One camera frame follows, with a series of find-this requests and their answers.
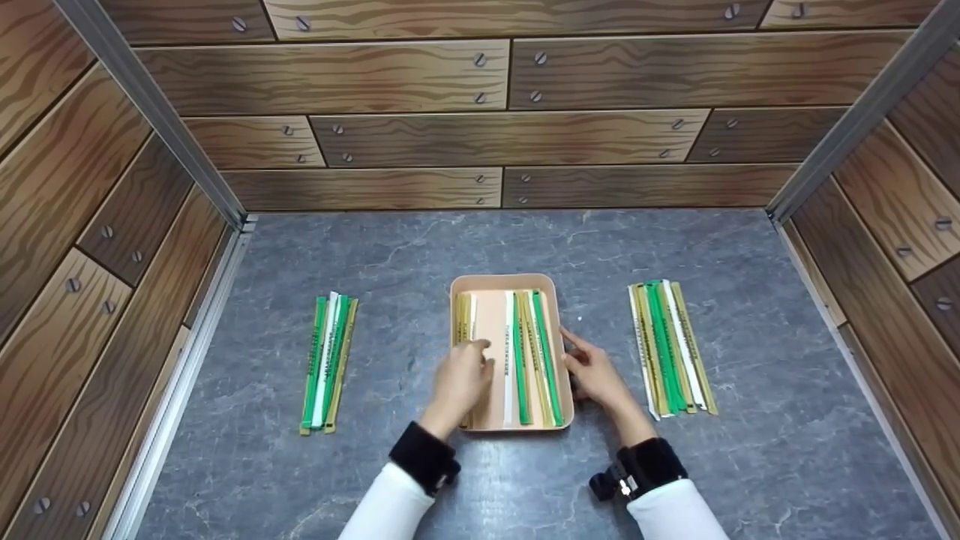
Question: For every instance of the person's left hand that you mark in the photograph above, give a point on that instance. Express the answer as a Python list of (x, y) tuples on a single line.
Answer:
[(457, 382)]

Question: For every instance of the person's right hand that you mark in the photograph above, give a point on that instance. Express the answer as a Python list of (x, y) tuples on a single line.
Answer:
[(604, 382)]

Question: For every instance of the person's right index finger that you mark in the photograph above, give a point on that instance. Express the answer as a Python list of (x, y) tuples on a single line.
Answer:
[(576, 341)]

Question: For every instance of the person's right thumb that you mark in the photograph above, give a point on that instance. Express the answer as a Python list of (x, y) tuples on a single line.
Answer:
[(573, 366)]

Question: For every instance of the person's left thumb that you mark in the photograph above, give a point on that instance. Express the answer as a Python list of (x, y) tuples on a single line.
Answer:
[(488, 373)]

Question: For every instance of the person's left fingers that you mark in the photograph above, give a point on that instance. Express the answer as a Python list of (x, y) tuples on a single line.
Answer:
[(469, 349)]

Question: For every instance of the gold chopstick sleeve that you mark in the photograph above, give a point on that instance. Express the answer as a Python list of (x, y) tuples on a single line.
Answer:
[(534, 360), (461, 315)]

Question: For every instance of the beige plastic tray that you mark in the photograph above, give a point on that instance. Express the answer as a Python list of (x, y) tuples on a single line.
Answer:
[(491, 315)]

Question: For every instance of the person's right forearm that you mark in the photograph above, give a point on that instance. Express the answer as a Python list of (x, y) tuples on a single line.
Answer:
[(675, 514)]

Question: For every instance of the person's left forearm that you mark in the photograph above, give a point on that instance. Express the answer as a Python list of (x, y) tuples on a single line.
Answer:
[(390, 510)]

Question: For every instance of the green chopstick sleeve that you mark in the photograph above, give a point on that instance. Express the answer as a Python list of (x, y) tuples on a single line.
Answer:
[(547, 352), (520, 360)]

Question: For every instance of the white chopstick sleeve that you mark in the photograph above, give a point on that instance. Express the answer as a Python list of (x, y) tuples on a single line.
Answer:
[(509, 352), (472, 319)]

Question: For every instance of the pile of coloured sleeves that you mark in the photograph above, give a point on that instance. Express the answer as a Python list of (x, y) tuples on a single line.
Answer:
[(328, 360), (670, 345)]

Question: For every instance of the black wrist band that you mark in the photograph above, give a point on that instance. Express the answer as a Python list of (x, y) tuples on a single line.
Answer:
[(424, 457), (645, 465)]

